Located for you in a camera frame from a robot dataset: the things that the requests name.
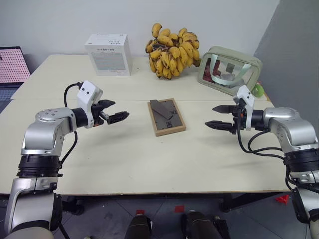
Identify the white cardboard box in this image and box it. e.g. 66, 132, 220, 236
84, 33, 133, 77

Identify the dark rounded shape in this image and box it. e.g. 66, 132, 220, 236
124, 214, 153, 239
180, 211, 230, 239

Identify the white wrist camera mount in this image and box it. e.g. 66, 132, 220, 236
76, 80, 104, 129
232, 85, 256, 131

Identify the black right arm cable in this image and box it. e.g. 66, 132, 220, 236
236, 107, 294, 192

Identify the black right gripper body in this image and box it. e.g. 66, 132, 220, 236
230, 104, 248, 135

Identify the green pouch with clear window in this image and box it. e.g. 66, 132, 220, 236
197, 45, 263, 97

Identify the laptop with pink screen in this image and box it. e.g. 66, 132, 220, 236
0, 46, 32, 114

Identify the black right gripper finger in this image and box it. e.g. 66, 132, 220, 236
204, 120, 234, 134
212, 105, 235, 115

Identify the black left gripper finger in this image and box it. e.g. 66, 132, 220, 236
99, 99, 116, 109
107, 111, 130, 125

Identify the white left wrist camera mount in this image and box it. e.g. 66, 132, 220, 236
76, 80, 104, 129

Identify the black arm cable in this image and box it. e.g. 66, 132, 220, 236
236, 107, 294, 192
59, 82, 84, 171

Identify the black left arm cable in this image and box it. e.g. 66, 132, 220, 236
59, 82, 84, 171

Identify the wooden picture frame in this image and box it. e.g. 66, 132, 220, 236
147, 98, 187, 137

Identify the bunch of spotted yellow bananas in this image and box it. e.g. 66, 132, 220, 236
145, 22, 201, 80

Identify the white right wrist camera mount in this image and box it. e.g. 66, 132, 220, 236
232, 85, 256, 131

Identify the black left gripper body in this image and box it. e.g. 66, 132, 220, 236
90, 101, 111, 128

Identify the small green round object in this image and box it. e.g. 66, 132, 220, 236
252, 83, 265, 98

